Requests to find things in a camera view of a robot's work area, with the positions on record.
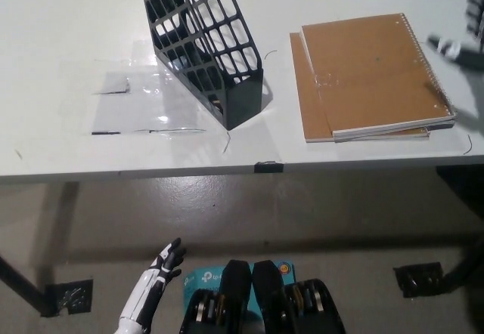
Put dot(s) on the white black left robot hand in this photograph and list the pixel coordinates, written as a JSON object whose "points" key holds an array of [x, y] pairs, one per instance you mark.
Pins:
{"points": [[151, 288]]}

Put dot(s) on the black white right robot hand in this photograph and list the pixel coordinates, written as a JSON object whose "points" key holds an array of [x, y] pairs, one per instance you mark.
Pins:
{"points": [[470, 56]]}

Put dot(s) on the brown spiral notebook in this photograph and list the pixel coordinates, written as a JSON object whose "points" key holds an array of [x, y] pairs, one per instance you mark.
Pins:
{"points": [[307, 88], [370, 77]]}

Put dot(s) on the black lattice book holder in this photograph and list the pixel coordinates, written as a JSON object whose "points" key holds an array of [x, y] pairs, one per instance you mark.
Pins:
{"points": [[244, 99]]}

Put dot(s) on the teal cardboard box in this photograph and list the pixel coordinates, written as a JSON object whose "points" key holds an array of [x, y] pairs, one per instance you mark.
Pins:
{"points": [[200, 277]]}

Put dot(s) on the black floor tape patch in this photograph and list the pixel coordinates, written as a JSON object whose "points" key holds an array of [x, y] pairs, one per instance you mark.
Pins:
{"points": [[417, 277], [72, 296]]}

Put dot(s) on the black table leg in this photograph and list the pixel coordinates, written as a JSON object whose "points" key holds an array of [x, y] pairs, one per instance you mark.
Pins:
{"points": [[463, 264], [20, 283]]}

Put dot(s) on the black tape strip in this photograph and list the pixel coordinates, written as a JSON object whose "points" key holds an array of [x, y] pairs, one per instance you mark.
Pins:
{"points": [[105, 133]]}

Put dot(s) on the black table edge tape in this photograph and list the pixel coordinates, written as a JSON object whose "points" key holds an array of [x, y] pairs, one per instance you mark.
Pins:
{"points": [[268, 167]]}

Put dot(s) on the clear plastic sheet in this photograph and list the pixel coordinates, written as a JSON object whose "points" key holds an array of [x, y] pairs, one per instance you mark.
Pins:
{"points": [[143, 115]]}

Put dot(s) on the grey tape patch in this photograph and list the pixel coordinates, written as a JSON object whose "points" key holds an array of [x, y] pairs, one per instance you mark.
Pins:
{"points": [[111, 82]]}

